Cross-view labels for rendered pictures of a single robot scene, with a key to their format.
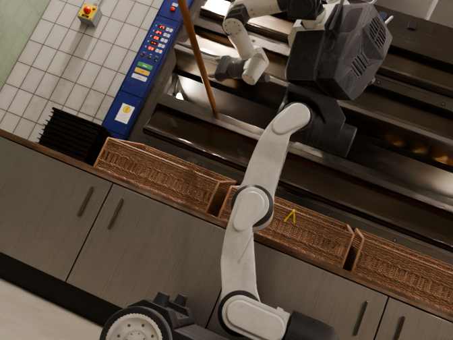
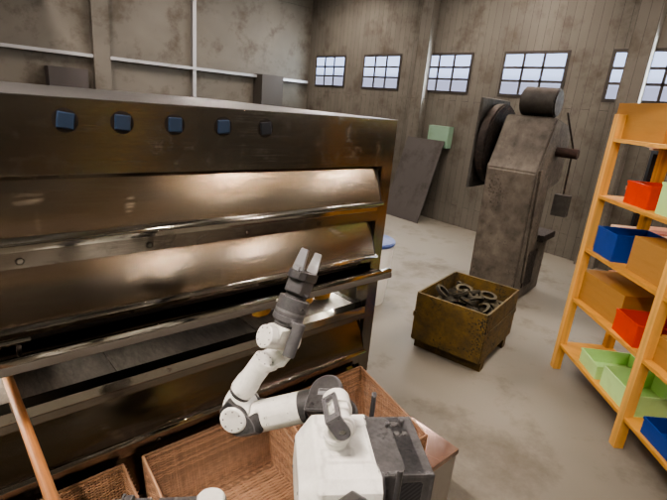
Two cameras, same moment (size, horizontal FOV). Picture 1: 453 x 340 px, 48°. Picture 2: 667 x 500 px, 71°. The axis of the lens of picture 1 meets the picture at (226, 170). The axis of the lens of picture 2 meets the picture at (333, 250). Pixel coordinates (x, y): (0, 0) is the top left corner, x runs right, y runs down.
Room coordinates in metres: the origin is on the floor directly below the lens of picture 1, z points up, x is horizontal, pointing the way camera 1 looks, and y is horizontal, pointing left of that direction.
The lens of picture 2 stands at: (1.24, 0.60, 2.15)
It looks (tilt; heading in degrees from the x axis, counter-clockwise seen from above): 17 degrees down; 307
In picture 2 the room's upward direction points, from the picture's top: 5 degrees clockwise
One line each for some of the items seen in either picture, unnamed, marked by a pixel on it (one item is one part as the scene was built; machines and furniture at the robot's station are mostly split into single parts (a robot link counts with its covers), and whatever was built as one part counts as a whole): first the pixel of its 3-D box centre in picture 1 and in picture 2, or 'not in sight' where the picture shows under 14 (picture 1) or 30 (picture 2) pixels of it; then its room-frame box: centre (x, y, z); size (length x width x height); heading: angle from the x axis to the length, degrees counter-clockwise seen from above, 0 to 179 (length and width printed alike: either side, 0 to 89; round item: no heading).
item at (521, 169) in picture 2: not in sight; (520, 193); (2.90, -5.47, 1.26); 1.31 x 1.16 x 2.53; 75
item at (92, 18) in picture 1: (89, 14); not in sight; (2.80, 1.10, 1.46); 0.10 x 0.07 x 0.10; 79
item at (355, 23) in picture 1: (334, 52); (355, 488); (1.70, -0.19, 1.26); 0.34 x 0.30 x 0.36; 135
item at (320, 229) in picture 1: (288, 221); (238, 491); (2.30, -0.36, 0.72); 0.56 x 0.49 x 0.28; 79
